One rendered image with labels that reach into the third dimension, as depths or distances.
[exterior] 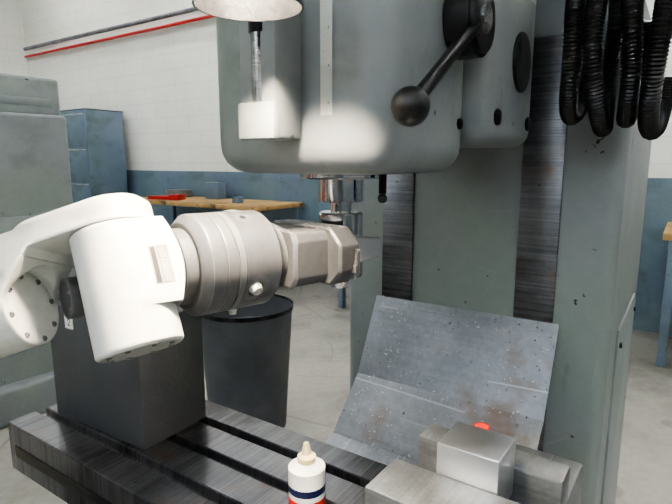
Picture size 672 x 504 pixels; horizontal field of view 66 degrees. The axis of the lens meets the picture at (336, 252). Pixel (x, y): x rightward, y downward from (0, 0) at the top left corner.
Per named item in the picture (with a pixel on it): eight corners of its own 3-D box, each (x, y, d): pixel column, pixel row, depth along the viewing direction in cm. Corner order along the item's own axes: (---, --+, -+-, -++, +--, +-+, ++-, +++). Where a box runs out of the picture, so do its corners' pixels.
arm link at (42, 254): (125, 182, 39) (-42, 239, 39) (153, 297, 37) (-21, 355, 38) (162, 204, 45) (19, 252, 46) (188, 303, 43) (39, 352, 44)
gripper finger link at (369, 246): (375, 260, 57) (332, 267, 53) (376, 231, 56) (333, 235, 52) (386, 262, 55) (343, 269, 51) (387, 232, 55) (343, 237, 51)
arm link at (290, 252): (361, 208, 49) (253, 216, 41) (360, 308, 50) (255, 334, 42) (281, 201, 58) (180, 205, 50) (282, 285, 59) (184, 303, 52)
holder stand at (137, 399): (144, 452, 74) (135, 316, 71) (56, 413, 85) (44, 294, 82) (207, 417, 84) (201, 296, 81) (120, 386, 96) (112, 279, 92)
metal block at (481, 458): (495, 522, 48) (499, 462, 47) (434, 498, 51) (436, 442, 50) (512, 493, 52) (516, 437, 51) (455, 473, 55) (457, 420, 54)
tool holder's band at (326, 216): (310, 220, 56) (310, 211, 56) (344, 217, 59) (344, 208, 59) (336, 224, 52) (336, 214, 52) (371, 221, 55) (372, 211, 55)
